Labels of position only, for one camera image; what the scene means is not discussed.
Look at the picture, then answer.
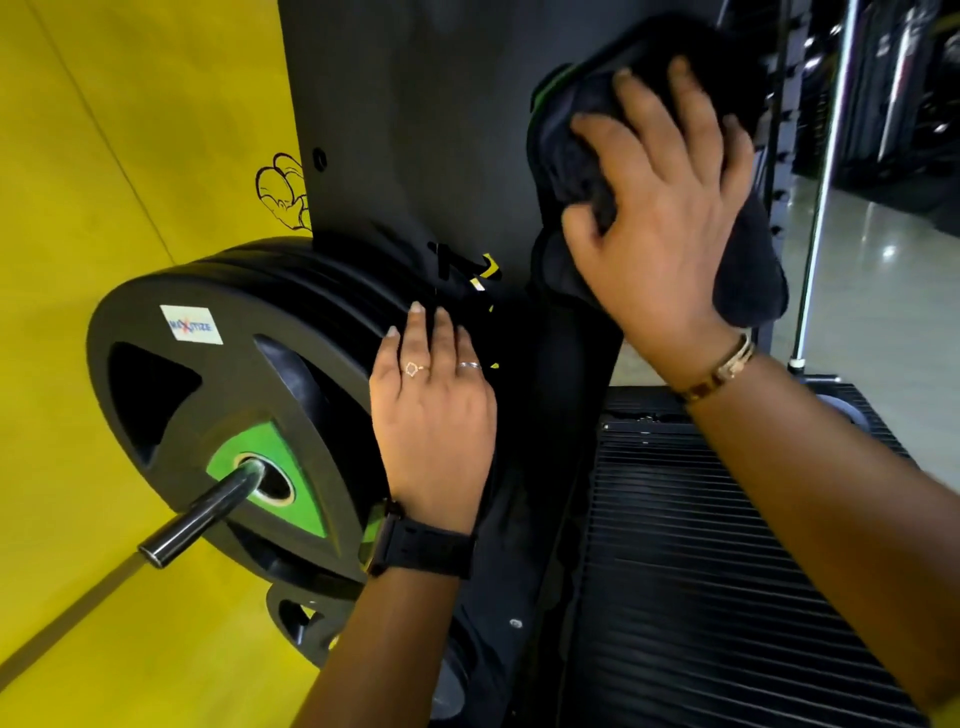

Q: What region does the person's left hand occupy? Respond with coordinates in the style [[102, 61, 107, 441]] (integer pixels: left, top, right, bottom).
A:
[[369, 301, 499, 537]]

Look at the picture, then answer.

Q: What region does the person's right hand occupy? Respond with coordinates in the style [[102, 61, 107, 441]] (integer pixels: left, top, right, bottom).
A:
[[560, 55, 757, 396]]

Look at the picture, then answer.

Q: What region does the black cleaning cloth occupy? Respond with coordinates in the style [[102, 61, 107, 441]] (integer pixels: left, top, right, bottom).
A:
[[526, 13, 790, 330]]

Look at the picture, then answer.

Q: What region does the person's left forearm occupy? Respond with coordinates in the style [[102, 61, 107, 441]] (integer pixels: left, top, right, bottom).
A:
[[291, 558, 462, 728]]

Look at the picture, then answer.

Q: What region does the person's right forearm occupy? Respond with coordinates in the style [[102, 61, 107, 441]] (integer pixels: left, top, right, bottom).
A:
[[684, 352, 960, 717]]

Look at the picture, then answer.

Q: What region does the black weight storage rack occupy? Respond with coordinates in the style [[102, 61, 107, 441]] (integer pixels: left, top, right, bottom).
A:
[[752, 0, 820, 355]]

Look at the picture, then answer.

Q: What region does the chrome guide pole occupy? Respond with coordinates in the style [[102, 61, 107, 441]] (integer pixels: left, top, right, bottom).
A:
[[787, 0, 864, 375]]

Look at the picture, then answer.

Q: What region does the dark gym equipment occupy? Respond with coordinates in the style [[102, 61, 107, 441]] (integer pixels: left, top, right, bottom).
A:
[[831, 0, 960, 237]]

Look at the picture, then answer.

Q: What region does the black gym machine upright panel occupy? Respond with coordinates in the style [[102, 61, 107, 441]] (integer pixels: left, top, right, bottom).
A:
[[276, 0, 725, 728]]

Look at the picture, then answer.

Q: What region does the black smartwatch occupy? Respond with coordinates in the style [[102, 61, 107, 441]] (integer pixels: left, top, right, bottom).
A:
[[365, 501, 478, 581]]

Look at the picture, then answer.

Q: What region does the black weight plate white sticker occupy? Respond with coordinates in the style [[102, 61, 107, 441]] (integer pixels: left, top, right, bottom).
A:
[[85, 271, 380, 588]]

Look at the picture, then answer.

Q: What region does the steel plate holder bar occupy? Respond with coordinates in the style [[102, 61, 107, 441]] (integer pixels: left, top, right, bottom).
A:
[[136, 458, 268, 570]]

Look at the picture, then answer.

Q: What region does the black ribbed foot platform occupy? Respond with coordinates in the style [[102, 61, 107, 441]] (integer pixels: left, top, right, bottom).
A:
[[556, 383, 933, 728]]

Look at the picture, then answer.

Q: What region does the gold bracelet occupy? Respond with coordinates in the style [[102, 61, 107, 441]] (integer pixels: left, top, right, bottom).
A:
[[677, 332, 758, 407]]

